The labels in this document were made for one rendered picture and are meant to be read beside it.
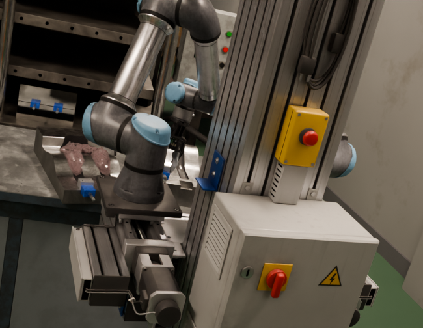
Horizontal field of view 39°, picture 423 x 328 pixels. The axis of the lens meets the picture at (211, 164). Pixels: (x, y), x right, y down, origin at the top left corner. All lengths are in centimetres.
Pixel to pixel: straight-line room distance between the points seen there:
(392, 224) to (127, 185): 297
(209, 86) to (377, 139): 282
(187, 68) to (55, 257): 121
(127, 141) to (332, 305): 71
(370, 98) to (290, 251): 358
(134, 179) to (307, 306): 62
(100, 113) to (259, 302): 74
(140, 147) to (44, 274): 93
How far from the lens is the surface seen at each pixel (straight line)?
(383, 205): 454
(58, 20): 295
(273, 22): 135
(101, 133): 174
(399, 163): 444
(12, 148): 264
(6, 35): 294
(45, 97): 302
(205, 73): 196
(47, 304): 253
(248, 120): 138
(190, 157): 256
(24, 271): 246
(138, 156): 169
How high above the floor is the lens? 175
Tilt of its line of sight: 19 degrees down
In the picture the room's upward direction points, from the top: 14 degrees clockwise
